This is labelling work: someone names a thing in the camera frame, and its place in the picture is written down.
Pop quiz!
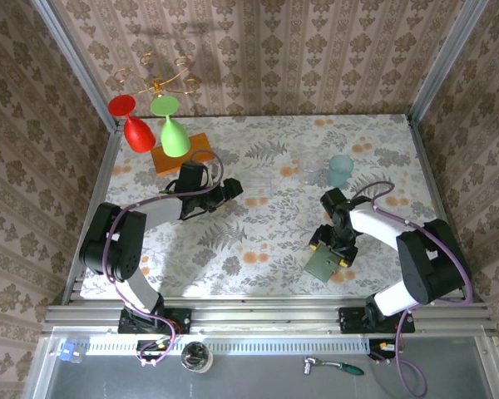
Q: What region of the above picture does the green leather card holder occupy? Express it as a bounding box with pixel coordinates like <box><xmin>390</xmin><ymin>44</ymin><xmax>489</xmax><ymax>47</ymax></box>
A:
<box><xmin>303</xmin><ymin>243</ymin><xmax>347</xmax><ymax>284</ymax></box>

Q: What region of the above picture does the clear acrylic tray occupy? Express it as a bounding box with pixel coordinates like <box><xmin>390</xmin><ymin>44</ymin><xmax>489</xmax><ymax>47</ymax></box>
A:
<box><xmin>243</xmin><ymin>165</ymin><xmax>278</xmax><ymax>199</ymax></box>

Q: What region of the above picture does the orange wooden block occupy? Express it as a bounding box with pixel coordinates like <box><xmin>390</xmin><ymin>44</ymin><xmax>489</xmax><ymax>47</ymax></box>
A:
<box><xmin>151</xmin><ymin>132</ymin><xmax>215</xmax><ymax>178</ymax></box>

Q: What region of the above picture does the frosted teal cup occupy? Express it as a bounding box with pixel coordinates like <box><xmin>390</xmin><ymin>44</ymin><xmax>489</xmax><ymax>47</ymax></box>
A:
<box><xmin>326</xmin><ymin>155</ymin><xmax>354</xmax><ymax>187</ymax></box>

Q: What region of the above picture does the floral patterned table cover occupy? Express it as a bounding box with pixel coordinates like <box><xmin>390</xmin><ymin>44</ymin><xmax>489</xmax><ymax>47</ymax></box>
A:
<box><xmin>81</xmin><ymin>114</ymin><xmax>462</xmax><ymax>298</ymax></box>

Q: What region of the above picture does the green plastic wine glass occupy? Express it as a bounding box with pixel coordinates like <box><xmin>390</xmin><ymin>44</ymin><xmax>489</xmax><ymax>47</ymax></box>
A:
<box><xmin>150</xmin><ymin>95</ymin><xmax>191</xmax><ymax>158</ymax></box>

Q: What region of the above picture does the clear plastic cup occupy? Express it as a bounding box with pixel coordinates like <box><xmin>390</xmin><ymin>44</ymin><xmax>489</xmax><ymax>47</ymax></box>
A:
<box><xmin>297</xmin><ymin>151</ymin><xmax>322</xmax><ymax>185</ymax></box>

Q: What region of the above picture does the red plastic wine glass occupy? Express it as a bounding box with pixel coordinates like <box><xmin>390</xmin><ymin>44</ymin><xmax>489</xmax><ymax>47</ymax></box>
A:
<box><xmin>107</xmin><ymin>94</ymin><xmax>156</xmax><ymax>154</ymax></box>

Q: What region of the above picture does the grey metal shelf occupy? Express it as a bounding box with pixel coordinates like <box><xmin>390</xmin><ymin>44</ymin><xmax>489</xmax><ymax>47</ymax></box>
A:
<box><xmin>24</xmin><ymin>328</ymin><xmax>499</xmax><ymax>399</ymax></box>

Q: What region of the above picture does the blue and clear plastic clip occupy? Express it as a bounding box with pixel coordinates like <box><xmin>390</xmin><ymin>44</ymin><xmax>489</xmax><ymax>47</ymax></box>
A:
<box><xmin>60</xmin><ymin>342</ymin><xmax>86</xmax><ymax>363</ymax></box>

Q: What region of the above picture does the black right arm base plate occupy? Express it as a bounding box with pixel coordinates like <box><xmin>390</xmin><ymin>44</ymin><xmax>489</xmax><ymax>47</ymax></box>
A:
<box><xmin>338</xmin><ymin>305</ymin><xmax>416</xmax><ymax>335</ymax></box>

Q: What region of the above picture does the aluminium frame cross rail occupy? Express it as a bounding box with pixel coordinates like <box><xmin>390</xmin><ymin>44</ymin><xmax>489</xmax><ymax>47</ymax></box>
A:
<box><xmin>41</xmin><ymin>303</ymin><xmax>499</xmax><ymax>336</ymax></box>

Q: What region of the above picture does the aluminium frame side rail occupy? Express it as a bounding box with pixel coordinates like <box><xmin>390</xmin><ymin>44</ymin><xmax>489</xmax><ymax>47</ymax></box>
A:
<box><xmin>406</xmin><ymin>116</ymin><xmax>476</xmax><ymax>304</ymax></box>
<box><xmin>61</xmin><ymin>124</ymin><xmax>124</xmax><ymax>307</ymax></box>

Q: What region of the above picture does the black bracket with yellow connector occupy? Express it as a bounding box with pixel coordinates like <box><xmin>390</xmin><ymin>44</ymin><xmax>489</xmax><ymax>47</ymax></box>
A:
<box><xmin>368</xmin><ymin>338</ymin><xmax>400</xmax><ymax>362</ymax></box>
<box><xmin>136</xmin><ymin>338</ymin><xmax>171</xmax><ymax>367</ymax></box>

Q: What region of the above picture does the green-handled ratchet wrench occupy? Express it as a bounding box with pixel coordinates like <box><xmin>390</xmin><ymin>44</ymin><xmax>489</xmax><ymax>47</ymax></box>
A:
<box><xmin>302</xmin><ymin>355</ymin><xmax>365</xmax><ymax>377</ymax></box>

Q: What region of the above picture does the grey slotted cable duct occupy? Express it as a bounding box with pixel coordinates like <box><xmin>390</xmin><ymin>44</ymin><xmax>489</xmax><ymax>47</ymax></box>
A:
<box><xmin>85</xmin><ymin>336</ymin><xmax>373</xmax><ymax>357</ymax></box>

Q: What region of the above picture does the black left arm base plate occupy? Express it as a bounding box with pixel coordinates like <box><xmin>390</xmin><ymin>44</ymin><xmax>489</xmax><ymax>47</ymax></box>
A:
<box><xmin>118</xmin><ymin>307</ymin><xmax>192</xmax><ymax>336</ymax></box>

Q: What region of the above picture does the gold wire glass rack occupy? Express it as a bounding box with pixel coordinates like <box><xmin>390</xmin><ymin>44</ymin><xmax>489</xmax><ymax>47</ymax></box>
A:
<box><xmin>113</xmin><ymin>52</ymin><xmax>200</xmax><ymax>99</ymax></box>

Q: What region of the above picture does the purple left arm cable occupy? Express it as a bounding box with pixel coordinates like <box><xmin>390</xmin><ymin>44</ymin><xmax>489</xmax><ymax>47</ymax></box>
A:
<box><xmin>101</xmin><ymin>149</ymin><xmax>226</xmax><ymax>367</ymax></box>

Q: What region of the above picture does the aluminium frame post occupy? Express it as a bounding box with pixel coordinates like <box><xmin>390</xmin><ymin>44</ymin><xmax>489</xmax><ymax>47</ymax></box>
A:
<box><xmin>27</xmin><ymin>0</ymin><xmax>124</xmax><ymax>134</ymax></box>
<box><xmin>407</xmin><ymin>0</ymin><xmax>494</xmax><ymax>126</ymax></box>

